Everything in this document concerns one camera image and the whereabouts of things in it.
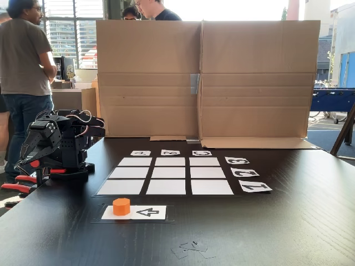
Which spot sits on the round orange token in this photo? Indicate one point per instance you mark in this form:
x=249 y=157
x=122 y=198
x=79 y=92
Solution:
x=121 y=207

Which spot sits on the white paper grid sheet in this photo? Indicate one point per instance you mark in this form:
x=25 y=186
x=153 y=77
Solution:
x=169 y=173

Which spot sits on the red black bar clamp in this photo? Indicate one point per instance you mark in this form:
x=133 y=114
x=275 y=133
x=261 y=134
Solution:
x=69 y=176
x=16 y=188

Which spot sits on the black box gold emblem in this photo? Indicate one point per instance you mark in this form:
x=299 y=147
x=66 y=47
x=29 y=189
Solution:
x=68 y=69

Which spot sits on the person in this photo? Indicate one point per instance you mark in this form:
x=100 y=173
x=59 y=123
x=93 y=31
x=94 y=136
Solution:
x=22 y=55
x=130 y=14
x=163 y=14

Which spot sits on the white arrow paper sheet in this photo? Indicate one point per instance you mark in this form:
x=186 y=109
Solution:
x=108 y=214

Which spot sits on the paper sheet letter A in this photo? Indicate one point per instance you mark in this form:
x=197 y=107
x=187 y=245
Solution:
x=140 y=153

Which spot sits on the paper sheet letter B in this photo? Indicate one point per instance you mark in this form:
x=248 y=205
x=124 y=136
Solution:
x=170 y=152

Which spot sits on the paper sheet letter C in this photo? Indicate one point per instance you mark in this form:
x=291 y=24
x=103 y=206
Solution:
x=202 y=153

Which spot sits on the paper sheet number 3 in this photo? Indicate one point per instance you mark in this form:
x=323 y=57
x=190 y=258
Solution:
x=237 y=160

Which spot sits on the paper sheet number 2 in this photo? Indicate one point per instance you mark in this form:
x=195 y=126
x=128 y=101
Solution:
x=244 y=172

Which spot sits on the large brown cardboard screen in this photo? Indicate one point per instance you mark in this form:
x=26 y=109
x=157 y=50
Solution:
x=249 y=83

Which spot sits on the paper sheet number 1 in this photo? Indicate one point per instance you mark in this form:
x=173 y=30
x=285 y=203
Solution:
x=255 y=187

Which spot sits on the blue foosball table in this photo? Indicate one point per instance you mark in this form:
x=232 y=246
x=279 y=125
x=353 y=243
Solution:
x=332 y=99

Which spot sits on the wooden easel leg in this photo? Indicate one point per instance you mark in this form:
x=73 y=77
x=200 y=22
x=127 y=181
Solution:
x=342 y=133

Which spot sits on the grey duct tape strip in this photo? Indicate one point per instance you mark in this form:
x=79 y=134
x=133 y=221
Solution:
x=194 y=83
x=193 y=140

